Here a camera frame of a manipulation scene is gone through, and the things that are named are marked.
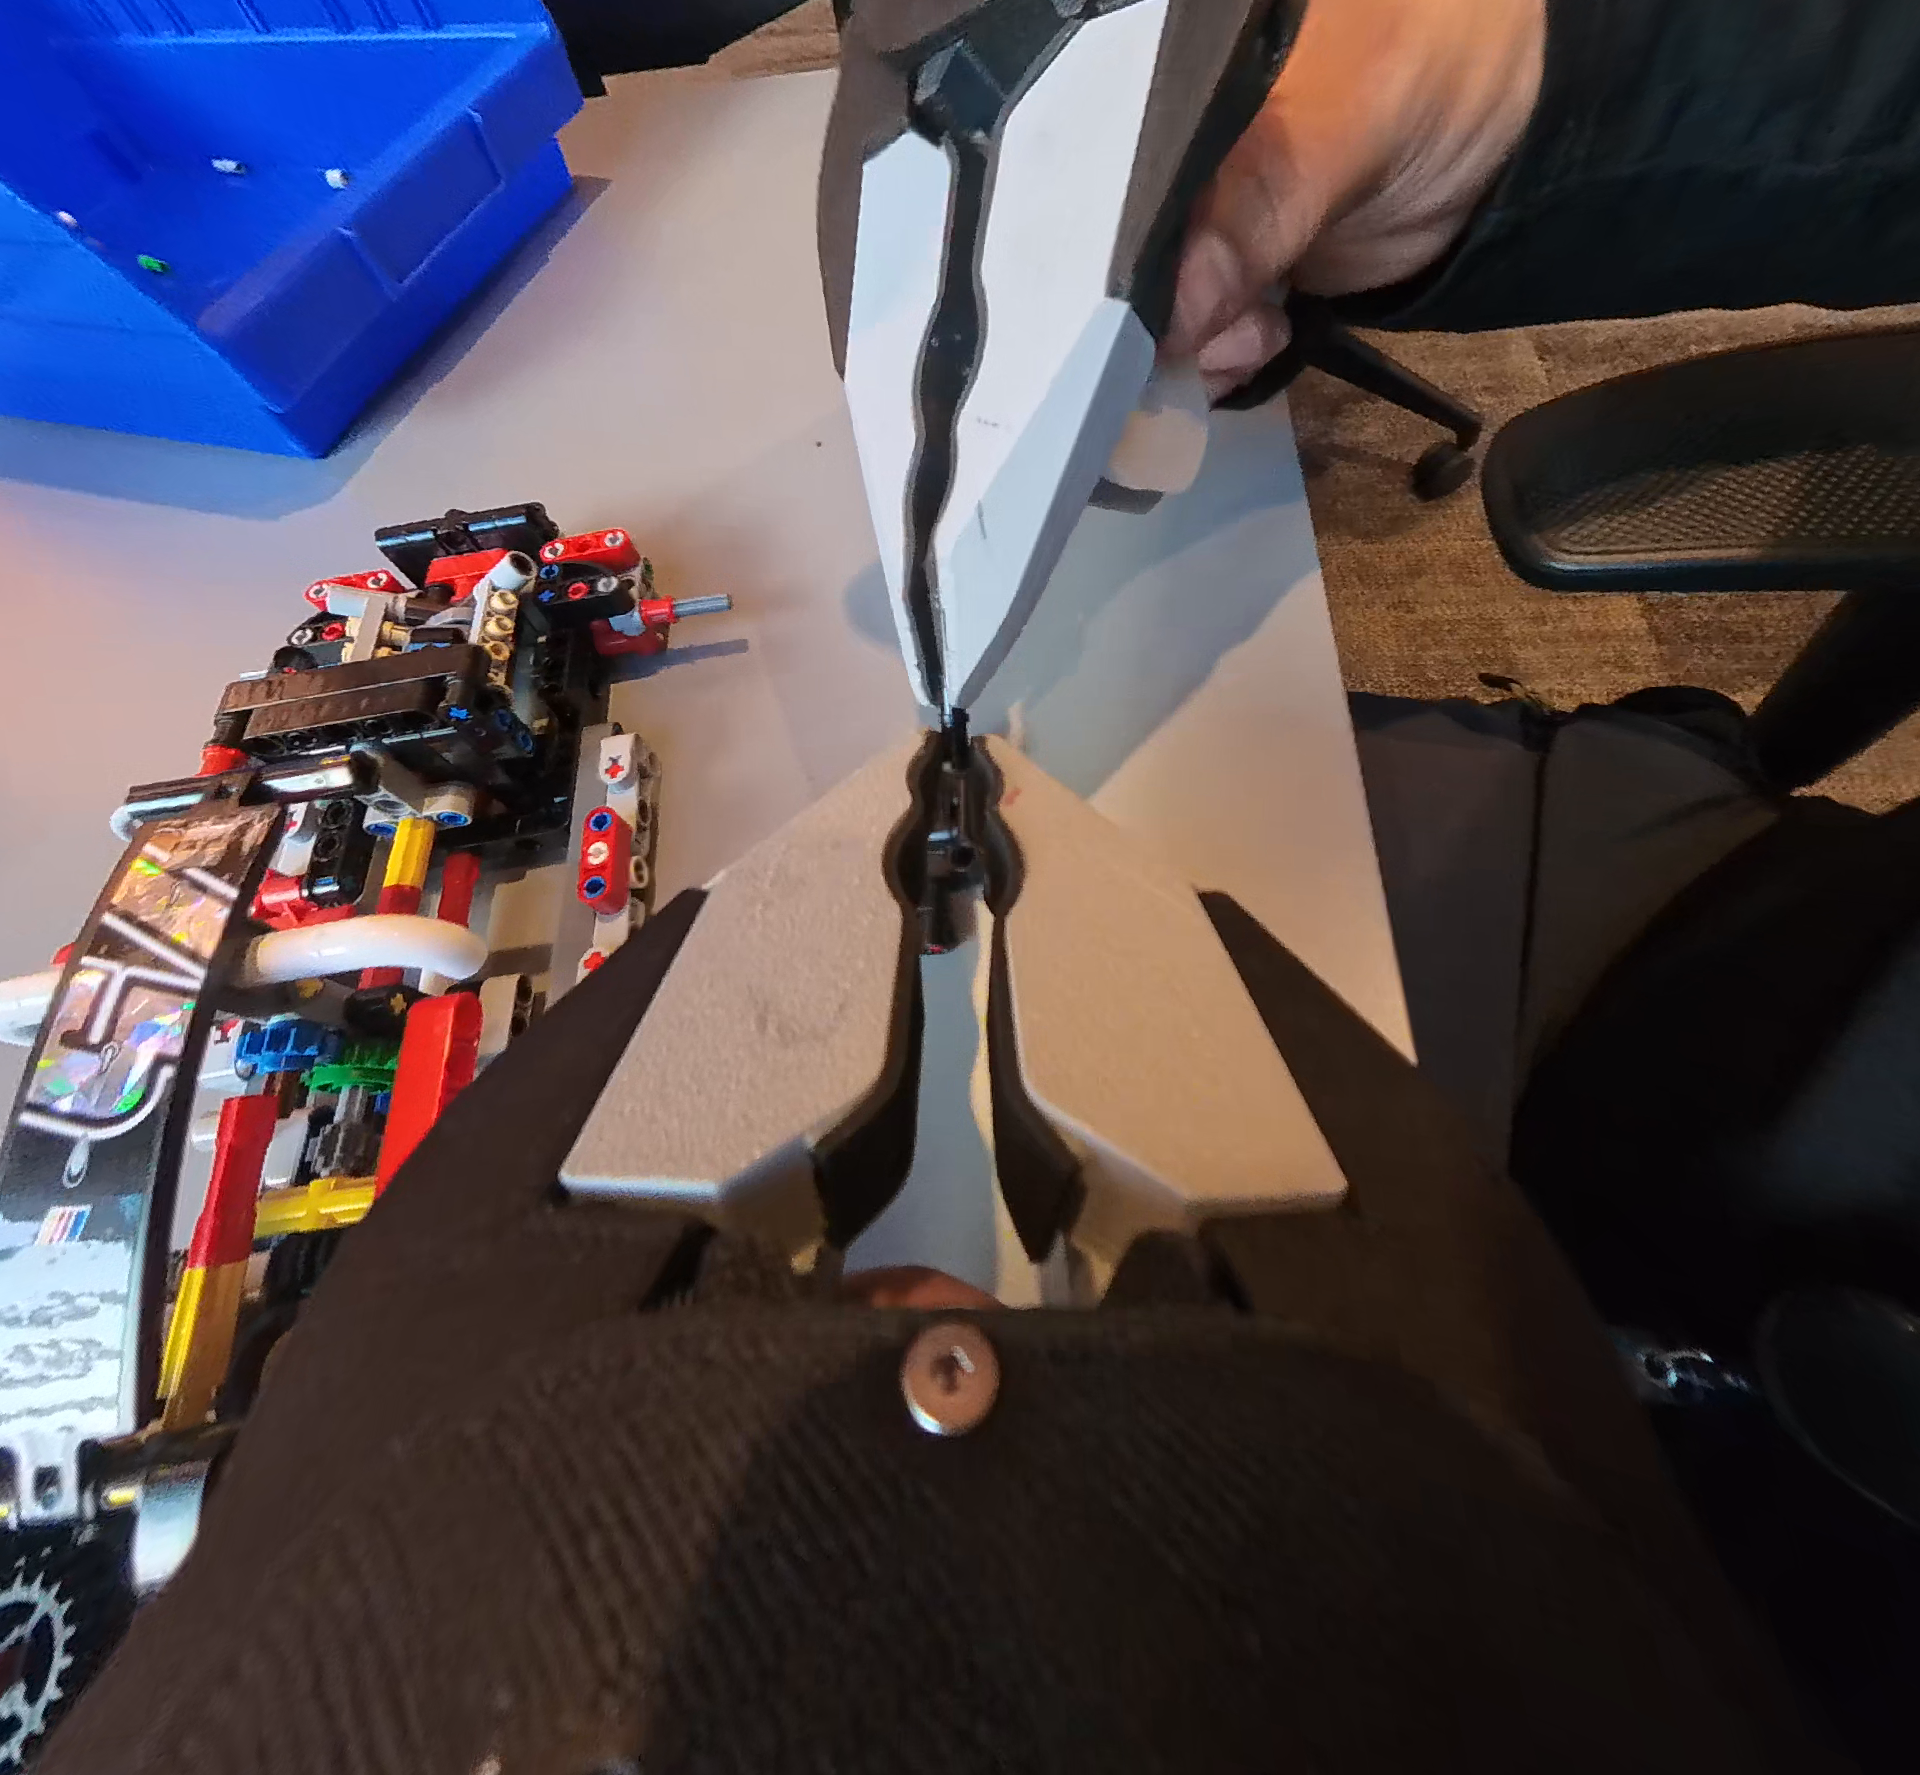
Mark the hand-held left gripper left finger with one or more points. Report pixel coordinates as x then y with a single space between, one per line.
749 1039

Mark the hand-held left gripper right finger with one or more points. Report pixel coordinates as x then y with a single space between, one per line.
1170 1039

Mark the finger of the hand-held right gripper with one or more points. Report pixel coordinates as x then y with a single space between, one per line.
893 306
1066 306

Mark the black brick assembly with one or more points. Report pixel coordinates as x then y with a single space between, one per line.
954 839

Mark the toy brick car chassis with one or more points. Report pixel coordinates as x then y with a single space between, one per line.
436 742

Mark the blue plastic bin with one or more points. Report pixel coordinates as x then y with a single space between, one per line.
226 37

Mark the person's right forearm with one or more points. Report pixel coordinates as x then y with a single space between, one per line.
1727 80

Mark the grey desk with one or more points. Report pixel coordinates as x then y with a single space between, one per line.
674 382

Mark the person's right hand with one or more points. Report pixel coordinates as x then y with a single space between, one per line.
1394 95

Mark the black chair base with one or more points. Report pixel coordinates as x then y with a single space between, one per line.
1394 372

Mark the black office chair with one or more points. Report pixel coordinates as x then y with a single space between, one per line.
1711 469

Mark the black badge reel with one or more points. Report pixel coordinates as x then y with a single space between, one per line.
1840 1371

